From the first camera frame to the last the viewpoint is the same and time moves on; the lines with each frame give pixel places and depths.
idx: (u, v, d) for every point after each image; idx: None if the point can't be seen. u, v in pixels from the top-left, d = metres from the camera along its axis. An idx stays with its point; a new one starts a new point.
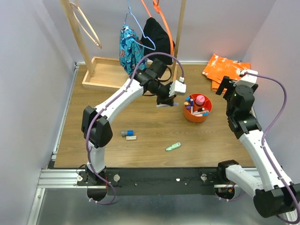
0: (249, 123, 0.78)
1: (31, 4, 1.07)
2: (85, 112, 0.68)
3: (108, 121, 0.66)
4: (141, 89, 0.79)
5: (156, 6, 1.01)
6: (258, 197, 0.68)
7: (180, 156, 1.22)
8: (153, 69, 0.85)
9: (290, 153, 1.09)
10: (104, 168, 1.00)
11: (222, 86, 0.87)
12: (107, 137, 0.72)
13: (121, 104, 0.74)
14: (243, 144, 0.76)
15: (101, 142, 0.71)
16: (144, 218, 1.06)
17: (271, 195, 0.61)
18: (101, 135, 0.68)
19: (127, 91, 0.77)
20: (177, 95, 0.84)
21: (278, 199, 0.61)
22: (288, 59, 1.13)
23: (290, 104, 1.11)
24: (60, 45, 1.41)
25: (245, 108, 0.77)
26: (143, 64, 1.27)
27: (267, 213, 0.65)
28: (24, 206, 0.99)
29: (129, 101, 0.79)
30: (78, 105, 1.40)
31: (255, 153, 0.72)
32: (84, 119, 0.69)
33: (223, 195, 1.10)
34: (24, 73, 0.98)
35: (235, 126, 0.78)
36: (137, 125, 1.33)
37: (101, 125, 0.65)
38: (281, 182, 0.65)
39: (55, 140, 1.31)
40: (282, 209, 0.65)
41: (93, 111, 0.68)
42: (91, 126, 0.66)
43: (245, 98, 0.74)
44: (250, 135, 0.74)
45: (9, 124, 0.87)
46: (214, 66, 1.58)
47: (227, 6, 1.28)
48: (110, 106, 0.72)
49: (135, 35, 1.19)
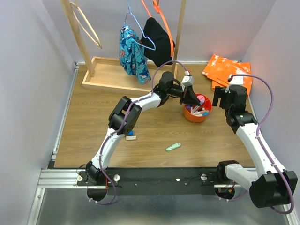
0: (245, 118, 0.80)
1: (31, 4, 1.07)
2: (123, 100, 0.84)
3: (140, 109, 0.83)
4: (158, 100, 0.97)
5: (156, 7, 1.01)
6: (252, 188, 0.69)
7: (180, 156, 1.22)
8: (162, 88, 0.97)
9: (290, 153, 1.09)
10: (105, 167, 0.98)
11: (216, 93, 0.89)
12: (132, 126, 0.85)
13: (146, 103, 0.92)
14: (240, 136, 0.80)
15: (128, 128, 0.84)
16: (144, 218, 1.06)
17: (264, 181, 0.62)
18: (133, 120, 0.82)
19: (152, 96, 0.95)
20: (186, 86, 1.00)
21: (271, 185, 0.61)
22: (287, 59, 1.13)
23: (290, 104, 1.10)
24: (60, 45, 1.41)
25: (240, 104, 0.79)
26: (143, 64, 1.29)
27: (261, 202, 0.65)
28: (24, 205, 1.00)
29: (150, 106, 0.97)
30: (78, 105, 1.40)
31: (250, 144, 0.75)
32: (119, 106, 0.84)
33: (223, 195, 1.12)
34: (24, 72, 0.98)
35: (232, 121, 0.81)
36: (137, 125, 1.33)
37: (136, 110, 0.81)
38: (274, 168, 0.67)
39: (55, 140, 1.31)
40: (278, 199, 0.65)
41: (129, 100, 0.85)
42: (128, 110, 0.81)
43: (238, 93, 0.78)
44: (245, 127, 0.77)
45: (9, 123, 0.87)
46: (214, 66, 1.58)
47: (227, 6, 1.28)
48: (141, 101, 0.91)
49: (135, 35, 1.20)
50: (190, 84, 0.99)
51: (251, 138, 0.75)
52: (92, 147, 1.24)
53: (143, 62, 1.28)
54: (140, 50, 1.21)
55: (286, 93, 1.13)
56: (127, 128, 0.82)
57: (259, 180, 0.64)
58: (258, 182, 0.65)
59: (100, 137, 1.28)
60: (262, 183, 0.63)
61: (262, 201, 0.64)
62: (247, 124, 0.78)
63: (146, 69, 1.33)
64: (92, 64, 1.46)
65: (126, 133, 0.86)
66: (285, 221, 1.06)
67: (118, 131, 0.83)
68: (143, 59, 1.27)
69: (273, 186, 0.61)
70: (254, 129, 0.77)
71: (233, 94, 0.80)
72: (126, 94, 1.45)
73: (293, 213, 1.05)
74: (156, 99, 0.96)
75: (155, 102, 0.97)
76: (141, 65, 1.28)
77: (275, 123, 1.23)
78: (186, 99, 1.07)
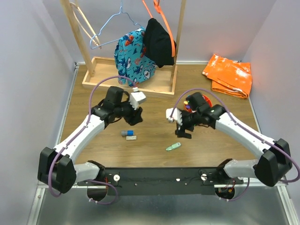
0: (217, 111, 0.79)
1: (31, 4, 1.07)
2: (42, 155, 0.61)
3: (70, 160, 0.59)
4: (102, 123, 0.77)
5: (156, 7, 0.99)
6: (257, 173, 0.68)
7: (180, 156, 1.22)
8: (109, 101, 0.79)
9: (290, 154, 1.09)
10: (92, 176, 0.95)
11: (180, 126, 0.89)
12: (72, 179, 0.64)
13: (82, 141, 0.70)
14: (221, 130, 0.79)
15: (67, 185, 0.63)
16: (144, 218, 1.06)
17: (264, 160, 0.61)
18: (63, 178, 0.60)
19: (88, 126, 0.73)
20: (141, 103, 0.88)
21: (273, 161, 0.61)
22: (288, 60, 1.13)
23: (290, 104, 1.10)
24: (60, 45, 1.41)
25: (202, 103, 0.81)
26: (122, 65, 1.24)
27: (272, 180, 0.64)
28: (24, 205, 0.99)
29: (92, 136, 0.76)
30: (79, 105, 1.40)
31: (234, 132, 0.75)
32: (42, 164, 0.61)
33: (223, 195, 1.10)
34: (24, 73, 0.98)
35: (206, 119, 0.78)
36: (137, 125, 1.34)
37: (63, 166, 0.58)
38: (267, 144, 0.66)
39: (55, 140, 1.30)
40: (283, 171, 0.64)
41: (52, 153, 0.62)
42: (51, 168, 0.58)
43: (193, 95, 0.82)
44: (221, 120, 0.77)
45: (9, 123, 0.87)
46: (214, 66, 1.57)
47: (228, 6, 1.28)
48: (71, 144, 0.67)
49: (134, 38, 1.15)
50: (144, 99, 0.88)
51: (231, 127, 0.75)
52: (92, 147, 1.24)
53: (123, 64, 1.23)
54: (124, 51, 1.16)
55: (286, 93, 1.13)
56: (66, 186, 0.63)
57: (259, 161, 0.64)
58: (260, 164, 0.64)
59: (100, 137, 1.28)
60: (265, 163, 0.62)
61: (272, 179, 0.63)
62: (221, 115, 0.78)
63: (126, 73, 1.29)
64: (92, 64, 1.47)
65: (68, 189, 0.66)
66: (285, 221, 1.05)
67: (53, 195, 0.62)
68: (125, 61, 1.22)
69: (273, 160, 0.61)
70: (228, 116, 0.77)
71: (192, 100, 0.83)
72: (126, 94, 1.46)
73: (293, 213, 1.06)
74: (95, 125, 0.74)
75: (96, 131, 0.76)
76: (120, 64, 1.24)
77: (275, 123, 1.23)
78: (135, 120, 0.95)
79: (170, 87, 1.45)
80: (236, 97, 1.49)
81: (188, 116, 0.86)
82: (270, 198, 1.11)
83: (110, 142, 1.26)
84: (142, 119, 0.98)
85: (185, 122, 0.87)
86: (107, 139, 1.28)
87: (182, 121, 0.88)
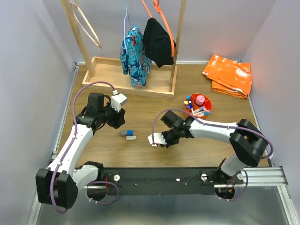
0: (187, 122, 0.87)
1: (31, 4, 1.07)
2: (38, 178, 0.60)
3: (68, 175, 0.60)
4: (90, 130, 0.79)
5: (156, 7, 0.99)
6: (241, 159, 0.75)
7: (180, 156, 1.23)
8: (92, 107, 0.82)
9: (291, 154, 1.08)
10: (95, 177, 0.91)
11: (166, 144, 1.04)
12: (74, 191, 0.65)
13: (76, 153, 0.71)
14: (197, 135, 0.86)
15: (71, 198, 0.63)
16: (144, 218, 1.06)
17: (235, 141, 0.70)
18: (66, 194, 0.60)
19: (77, 138, 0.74)
20: (123, 105, 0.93)
21: (241, 139, 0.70)
22: (288, 59, 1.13)
23: (290, 104, 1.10)
24: (60, 45, 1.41)
25: (175, 119, 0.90)
26: (135, 67, 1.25)
27: (253, 159, 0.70)
28: (24, 206, 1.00)
29: (83, 146, 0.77)
30: (79, 105, 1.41)
31: (207, 132, 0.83)
32: (40, 187, 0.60)
33: (223, 195, 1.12)
34: (24, 72, 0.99)
35: (183, 132, 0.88)
36: (138, 125, 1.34)
37: (63, 183, 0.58)
38: (232, 128, 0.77)
39: (56, 140, 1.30)
40: (260, 146, 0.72)
41: (48, 172, 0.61)
42: (51, 189, 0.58)
43: (166, 115, 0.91)
44: (192, 126, 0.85)
45: (9, 123, 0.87)
46: (214, 66, 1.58)
47: (228, 6, 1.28)
48: (64, 160, 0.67)
49: (136, 38, 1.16)
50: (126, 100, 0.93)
51: (202, 128, 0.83)
52: (92, 147, 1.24)
53: (137, 65, 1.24)
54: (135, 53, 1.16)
55: (286, 93, 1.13)
56: (71, 200, 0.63)
57: (233, 145, 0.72)
58: (235, 147, 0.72)
59: (100, 137, 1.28)
60: (237, 145, 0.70)
61: (251, 157, 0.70)
62: (191, 123, 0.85)
63: (139, 74, 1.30)
64: (92, 64, 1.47)
65: (73, 201, 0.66)
66: (285, 221, 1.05)
67: (60, 212, 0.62)
68: (137, 62, 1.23)
69: (241, 138, 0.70)
70: (198, 122, 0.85)
71: (166, 119, 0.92)
72: (126, 94, 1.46)
73: (293, 213, 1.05)
74: (84, 134, 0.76)
75: (86, 139, 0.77)
76: (133, 67, 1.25)
77: (276, 123, 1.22)
78: (120, 121, 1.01)
79: (170, 87, 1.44)
80: (236, 97, 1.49)
81: (168, 134, 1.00)
82: (270, 198, 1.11)
83: (110, 142, 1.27)
84: (124, 119, 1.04)
85: (168, 139, 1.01)
86: (107, 139, 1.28)
87: (165, 138, 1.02)
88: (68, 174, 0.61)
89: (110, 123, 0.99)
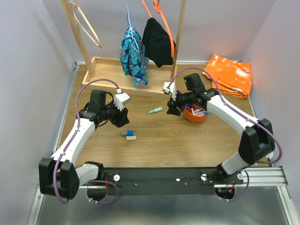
0: (209, 93, 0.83)
1: (31, 4, 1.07)
2: (41, 168, 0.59)
3: (71, 164, 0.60)
4: (93, 124, 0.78)
5: (156, 7, 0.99)
6: (240, 152, 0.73)
7: (180, 155, 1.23)
8: (94, 103, 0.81)
9: (291, 154, 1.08)
10: (95, 176, 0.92)
11: (174, 101, 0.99)
12: (76, 183, 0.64)
13: (78, 143, 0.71)
14: (211, 110, 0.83)
15: (73, 190, 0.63)
16: (144, 218, 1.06)
17: (245, 135, 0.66)
18: (68, 184, 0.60)
19: (79, 130, 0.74)
20: (125, 104, 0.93)
21: (253, 137, 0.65)
22: (288, 59, 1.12)
23: (290, 104, 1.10)
24: (60, 45, 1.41)
25: (198, 85, 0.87)
26: (138, 66, 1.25)
27: (253, 157, 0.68)
28: (24, 206, 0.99)
29: (86, 139, 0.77)
30: (79, 105, 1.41)
31: (222, 112, 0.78)
32: (42, 176, 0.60)
33: (223, 195, 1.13)
34: (24, 72, 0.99)
35: (199, 100, 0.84)
36: (138, 125, 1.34)
37: (66, 171, 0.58)
38: (250, 122, 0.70)
39: (55, 140, 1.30)
40: (265, 150, 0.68)
41: (50, 162, 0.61)
42: (54, 177, 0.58)
43: (191, 76, 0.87)
44: (212, 101, 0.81)
45: (9, 123, 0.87)
46: (214, 66, 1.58)
47: (228, 6, 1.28)
48: (67, 150, 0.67)
49: (135, 37, 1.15)
50: (129, 100, 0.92)
51: (221, 107, 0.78)
52: (92, 147, 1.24)
53: (139, 64, 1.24)
54: (137, 52, 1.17)
55: (287, 93, 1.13)
56: (73, 191, 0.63)
57: (242, 137, 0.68)
58: (243, 141, 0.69)
59: (100, 137, 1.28)
60: (245, 138, 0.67)
61: (253, 154, 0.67)
62: (213, 96, 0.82)
63: (142, 73, 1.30)
64: (92, 64, 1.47)
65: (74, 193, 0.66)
66: (285, 221, 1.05)
67: (62, 202, 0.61)
68: (139, 61, 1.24)
69: (254, 134, 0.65)
70: (220, 99, 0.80)
71: (189, 80, 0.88)
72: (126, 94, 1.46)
73: (294, 213, 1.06)
74: (86, 127, 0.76)
75: (89, 132, 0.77)
76: (136, 66, 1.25)
77: (276, 123, 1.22)
78: (123, 119, 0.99)
79: None
80: (236, 97, 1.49)
81: (183, 96, 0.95)
82: (270, 198, 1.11)
83: (110, 142, 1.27)
84: (128, 120, 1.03)
85: (181, 100, 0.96)
86: (107, 139, 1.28)
87: (177, 97, 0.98)
88: (71, 164, 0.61)
89: (112, 120, 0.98)
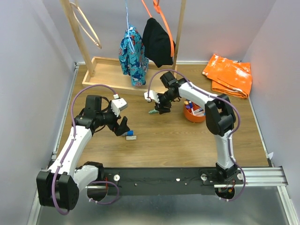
0: (180, 82, 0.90)
1: (31, 4, 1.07)
2: (39, 181, 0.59)
3: (69, 176, 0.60)
4: (89, 131, 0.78)
5: (156, 7, 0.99)
6: (208, 127, 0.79)
7: (180, 155, 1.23)
8: (89, 108, 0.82)
9: (291, 154, 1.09)
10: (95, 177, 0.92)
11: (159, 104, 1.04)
12: (76, 193, 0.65)
13: (76, 153, 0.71)
14: (183, 95, 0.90)
15: (73, 199, 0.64)
16: (144, 218, 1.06)
17: (207, 108, 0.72)
18: (67, 196, 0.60)
19: (76, 139, 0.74)
20: (123, 109, 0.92)
21: (213, 108, 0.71)
22: (288, 60, 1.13)
23: (290, 104, 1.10)
24: (60, 45, 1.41)
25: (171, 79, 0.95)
26: (136, 67, 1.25)
27: (217, 128, 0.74)
28: (24, 206, 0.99)
29: (82, 148, 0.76)
30: (79, 105, 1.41)
31: (190, 95, 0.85)
32: (41, 190, 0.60)
33: (223, 195, 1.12)
34: (24, 72, 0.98)
35: (172, 89, 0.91)
36: (138, 125, 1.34)
37: (64, 184, 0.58)
38: (211, 98, 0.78)
39: (56, 140, 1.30)
40: (228, 121, 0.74)
41: (48, 175, 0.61)
42: (53, 190, 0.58)
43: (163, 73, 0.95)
44: (182, 86, 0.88)
45: (9, 123, 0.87)
46: (214, 66, 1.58)
47: (227, 6, 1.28)
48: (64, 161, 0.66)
49: (135, 37, 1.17)
50: (126, 106, 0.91)
51: (189, 91, 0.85)
52: (92, 147, 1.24)
53: (138, 64, 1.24)
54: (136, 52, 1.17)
55: (286, 93, 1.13)
56: (72, 201, 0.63)
57: (206, 111, 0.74)
58: (206, 114, 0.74)
59: (100, 137, 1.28)
60: (208, 112, 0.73)
61: (217, 125, 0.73)
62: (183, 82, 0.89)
63: (139, 73, 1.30)
64: (92, 64, 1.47)
65: (75, 202, 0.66)
66: (285, 221, 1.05)
67: (63, 213, 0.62)
68: (138, 62, 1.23)
69: (214, 107, 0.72)
70: (188, 84, 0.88)
71: (163, 79, 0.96)
72: (126, 94, 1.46)
73: (294, 213, 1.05)
74: (82, 134, 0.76)
75: (85, 140, 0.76)
76: (134, 67, 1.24)
77: (276, 123, 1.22)
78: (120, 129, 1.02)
79: None
80: (236, 97, 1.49)
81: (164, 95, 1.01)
82: (270, 198, 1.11)
83: (110, 142, 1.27)
84: (125, 123, 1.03)
85: (163, 100, 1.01)
86: (107, 139, 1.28)
87: (160, 99, 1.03)
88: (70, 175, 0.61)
89: (109, 125, 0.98)
